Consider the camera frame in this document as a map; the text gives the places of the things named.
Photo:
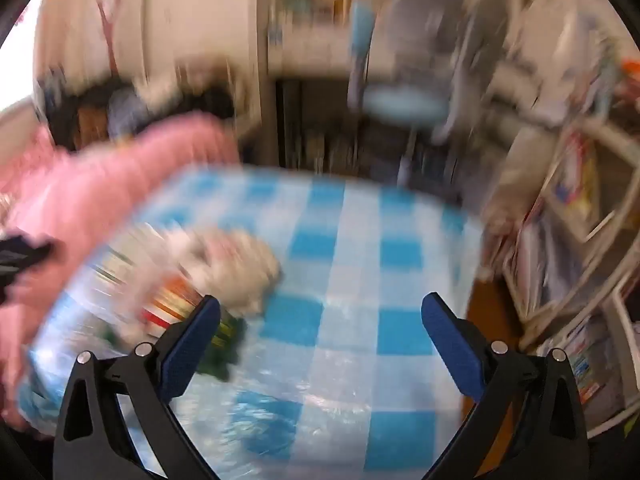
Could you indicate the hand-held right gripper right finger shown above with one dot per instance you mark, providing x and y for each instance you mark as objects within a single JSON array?
[{"x": 450, "y": 345}]

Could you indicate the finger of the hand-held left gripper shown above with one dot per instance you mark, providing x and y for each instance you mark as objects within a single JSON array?
[{"x": 22, "y": 250}]

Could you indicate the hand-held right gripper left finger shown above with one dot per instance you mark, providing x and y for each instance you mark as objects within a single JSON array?
[{"x": 192, "y": 340}]

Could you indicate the white paper bag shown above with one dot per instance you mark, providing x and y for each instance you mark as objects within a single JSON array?
[{"x": 240, "y": 265}]

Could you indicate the dark green wrapper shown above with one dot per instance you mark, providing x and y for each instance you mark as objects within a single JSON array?
[{"x": 225, "y": 345}]

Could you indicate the pink blanket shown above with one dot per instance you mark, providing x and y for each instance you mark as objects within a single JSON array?
[{"x": 100, "y": 185}]

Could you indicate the blue checkered tablecloth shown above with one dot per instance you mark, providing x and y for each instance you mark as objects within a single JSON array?
[{"x": 350, "y": 270}]

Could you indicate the black jacket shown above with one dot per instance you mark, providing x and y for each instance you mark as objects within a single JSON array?
[{"x": 65, "y": 120}]

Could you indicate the brown garment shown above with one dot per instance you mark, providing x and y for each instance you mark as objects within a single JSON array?
[{"x": 92, "y": 125}]

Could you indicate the blue denim garment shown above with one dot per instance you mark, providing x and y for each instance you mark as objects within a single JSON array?
[{"x": 127, "y": 110}]

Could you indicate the white storage rack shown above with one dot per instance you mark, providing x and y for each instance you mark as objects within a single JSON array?
[{"x": 600, "y": 240}]

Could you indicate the black garment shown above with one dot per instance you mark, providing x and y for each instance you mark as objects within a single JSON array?
[{"x": 215, "y": 102}]

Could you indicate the blue grey office chair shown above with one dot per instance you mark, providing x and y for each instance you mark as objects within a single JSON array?
[{"x": 425, "y": 25}]

